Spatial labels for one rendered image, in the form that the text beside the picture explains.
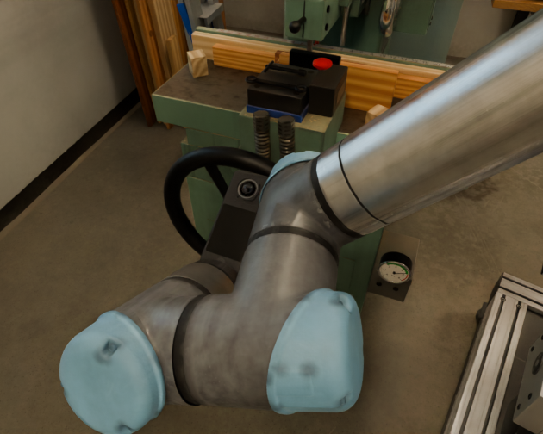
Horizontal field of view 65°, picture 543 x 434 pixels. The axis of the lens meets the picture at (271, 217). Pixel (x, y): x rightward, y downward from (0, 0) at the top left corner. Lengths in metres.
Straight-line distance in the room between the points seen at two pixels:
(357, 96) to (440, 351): 1.01
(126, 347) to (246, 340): 0.07
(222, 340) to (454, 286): 1.53
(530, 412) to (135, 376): 0.55
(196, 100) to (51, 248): 1.25
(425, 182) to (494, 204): 1.87
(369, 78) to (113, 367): 0.64
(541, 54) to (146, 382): 0.29
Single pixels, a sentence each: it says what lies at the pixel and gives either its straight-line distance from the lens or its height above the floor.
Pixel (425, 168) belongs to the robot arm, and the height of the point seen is 1.14.
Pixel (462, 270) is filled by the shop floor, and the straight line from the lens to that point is 1.82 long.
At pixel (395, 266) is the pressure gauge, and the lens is 0.85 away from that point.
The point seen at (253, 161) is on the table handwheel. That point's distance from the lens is 0.60.
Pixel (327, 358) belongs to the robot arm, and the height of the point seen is 1.09.
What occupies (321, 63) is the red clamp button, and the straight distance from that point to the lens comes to 0.69.
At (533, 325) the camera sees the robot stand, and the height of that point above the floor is 0.21.
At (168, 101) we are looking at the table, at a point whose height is 0.89.
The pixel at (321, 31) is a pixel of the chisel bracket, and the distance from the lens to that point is 0.81.
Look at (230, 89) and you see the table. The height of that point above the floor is 0.90.
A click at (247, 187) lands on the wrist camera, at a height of 1.03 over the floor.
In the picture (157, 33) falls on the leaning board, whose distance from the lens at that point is 2.26.
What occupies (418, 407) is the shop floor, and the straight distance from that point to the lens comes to 1.47.
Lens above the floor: 1.31
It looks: 45 degrees down
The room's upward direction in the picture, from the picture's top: straight up
